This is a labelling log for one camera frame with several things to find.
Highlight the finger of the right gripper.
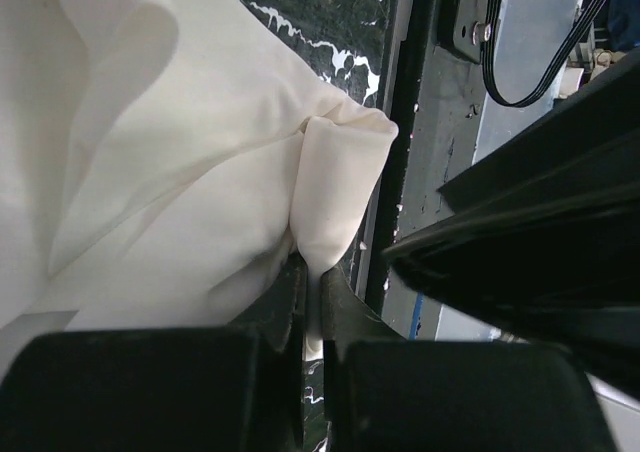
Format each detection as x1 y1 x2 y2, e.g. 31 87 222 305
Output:
385 52 639 396

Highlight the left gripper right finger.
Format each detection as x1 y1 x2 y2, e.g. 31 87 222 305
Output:
320 269 616 451

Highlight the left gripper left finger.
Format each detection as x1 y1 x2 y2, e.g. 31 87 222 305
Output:
1 255 307 451

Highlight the white underwear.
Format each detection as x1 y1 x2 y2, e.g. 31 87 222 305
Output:
1 0 398 365

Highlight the aluminium front rail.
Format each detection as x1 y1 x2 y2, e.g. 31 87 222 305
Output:
384 0 601 343

